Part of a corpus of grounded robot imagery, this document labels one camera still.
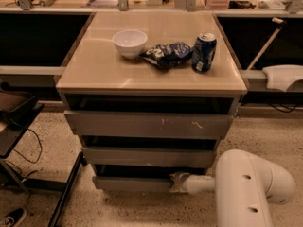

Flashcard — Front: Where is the black and white sneaker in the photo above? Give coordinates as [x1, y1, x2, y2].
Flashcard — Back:
[0, 207, 27, 227]

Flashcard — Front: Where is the black cable under ledge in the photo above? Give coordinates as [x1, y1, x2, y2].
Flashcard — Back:
[268, 103, 301, 114]

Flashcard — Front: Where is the white bowl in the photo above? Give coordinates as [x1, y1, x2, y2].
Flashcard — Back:
[113, 29, 148, 59]

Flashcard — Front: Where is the white dustpan with handle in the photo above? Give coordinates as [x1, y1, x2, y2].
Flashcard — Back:
[246, 17, 303, 92]

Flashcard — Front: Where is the grey bottom drawer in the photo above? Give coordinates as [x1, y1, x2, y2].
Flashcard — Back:
[91, 164, 207, 193]

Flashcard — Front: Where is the black cart on left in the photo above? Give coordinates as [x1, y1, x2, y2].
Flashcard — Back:
[0, 82, 85, 227]

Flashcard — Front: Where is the grey middle drawer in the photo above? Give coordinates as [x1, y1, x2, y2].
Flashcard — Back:
[82, 147, 213, 168]

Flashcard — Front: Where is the blue soda can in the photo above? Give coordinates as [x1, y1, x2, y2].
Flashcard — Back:
[191, 33, 217, 73]

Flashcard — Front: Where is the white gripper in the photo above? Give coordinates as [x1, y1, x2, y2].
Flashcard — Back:
[169, 172, 207, 195]

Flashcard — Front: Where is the grey top drawer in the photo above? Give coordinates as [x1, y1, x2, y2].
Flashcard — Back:
[64, 111, 233, 139]

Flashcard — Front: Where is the grey drawer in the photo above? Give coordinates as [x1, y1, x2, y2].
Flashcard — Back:
[91, 164, 207, 193]
[64, 111, 233, 139]
[82, 147, 213, 168]

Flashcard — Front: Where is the black cable on floor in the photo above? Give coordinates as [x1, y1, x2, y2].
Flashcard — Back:
[3, 126, 44, 182]

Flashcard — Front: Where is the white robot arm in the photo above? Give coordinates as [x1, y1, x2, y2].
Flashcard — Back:
[170, 149, 296, 227]

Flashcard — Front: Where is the grey three-drawer cabinet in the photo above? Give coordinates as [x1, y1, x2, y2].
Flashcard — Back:
[55, 10, 249, 193]

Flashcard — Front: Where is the blue crumpled snack bag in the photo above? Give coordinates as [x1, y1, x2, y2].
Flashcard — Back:
[140, 42, 192, 69]

